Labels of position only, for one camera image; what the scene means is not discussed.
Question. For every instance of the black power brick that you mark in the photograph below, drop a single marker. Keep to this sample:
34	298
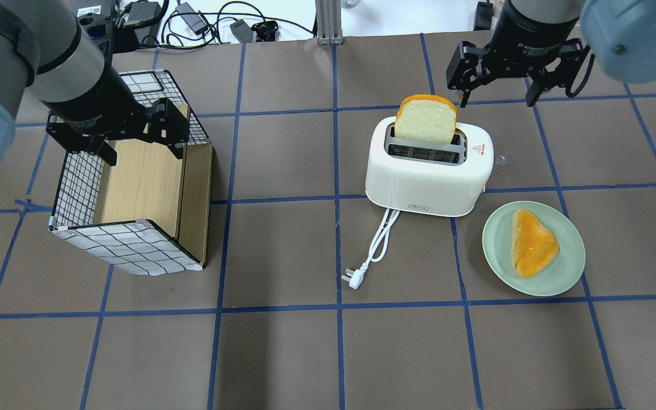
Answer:
242	31

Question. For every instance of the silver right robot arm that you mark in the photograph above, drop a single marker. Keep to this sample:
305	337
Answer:
622	36

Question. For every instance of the light green plate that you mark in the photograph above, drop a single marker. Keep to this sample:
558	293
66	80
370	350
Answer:
560	275

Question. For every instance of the bread slice in toaster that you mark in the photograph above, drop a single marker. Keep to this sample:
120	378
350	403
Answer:
426	118

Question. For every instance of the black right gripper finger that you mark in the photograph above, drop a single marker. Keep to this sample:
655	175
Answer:
571	55
471	67

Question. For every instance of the aluminium frame post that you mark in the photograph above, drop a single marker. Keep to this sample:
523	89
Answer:
329	22

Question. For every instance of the wooden box with grid cloth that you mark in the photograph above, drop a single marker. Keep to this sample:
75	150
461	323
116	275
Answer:
148	214

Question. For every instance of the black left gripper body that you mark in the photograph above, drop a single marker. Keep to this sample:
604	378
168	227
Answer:
93	107

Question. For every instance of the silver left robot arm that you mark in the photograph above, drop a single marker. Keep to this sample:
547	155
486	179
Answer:
67	62

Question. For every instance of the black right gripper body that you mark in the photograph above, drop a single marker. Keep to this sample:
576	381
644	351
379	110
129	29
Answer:
527	35

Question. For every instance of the orange triangular bread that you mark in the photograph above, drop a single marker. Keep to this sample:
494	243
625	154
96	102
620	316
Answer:
533	247

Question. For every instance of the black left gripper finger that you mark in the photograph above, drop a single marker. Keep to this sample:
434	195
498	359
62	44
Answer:
74	141
163	123

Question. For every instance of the black power adapter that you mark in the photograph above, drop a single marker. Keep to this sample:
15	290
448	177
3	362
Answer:
194	20

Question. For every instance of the white two-slot toaster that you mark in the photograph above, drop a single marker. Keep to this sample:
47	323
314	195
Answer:
444	180

